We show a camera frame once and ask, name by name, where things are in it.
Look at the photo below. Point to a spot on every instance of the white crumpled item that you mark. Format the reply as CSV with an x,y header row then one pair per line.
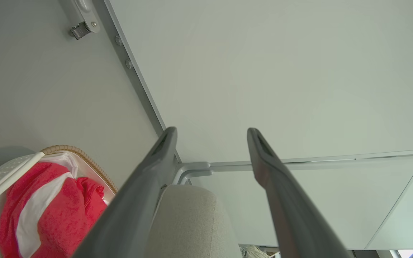
x,y
255,252

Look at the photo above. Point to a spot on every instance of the red and white towel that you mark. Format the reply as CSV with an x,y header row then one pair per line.
x,y
63,222

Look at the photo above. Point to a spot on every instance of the beige padded cushion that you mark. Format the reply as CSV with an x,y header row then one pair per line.
x,y
188,222

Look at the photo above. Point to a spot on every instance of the grey metal frame post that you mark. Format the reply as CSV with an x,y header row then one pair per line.
x,y
124,53

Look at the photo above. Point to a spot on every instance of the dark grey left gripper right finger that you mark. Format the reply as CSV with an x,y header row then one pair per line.
x,y
292,218

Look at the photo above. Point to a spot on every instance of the grey metal frame rail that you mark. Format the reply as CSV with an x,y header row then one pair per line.
x,y
335,159

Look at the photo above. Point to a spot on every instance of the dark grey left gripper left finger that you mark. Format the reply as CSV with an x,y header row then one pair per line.
x,y
134,215

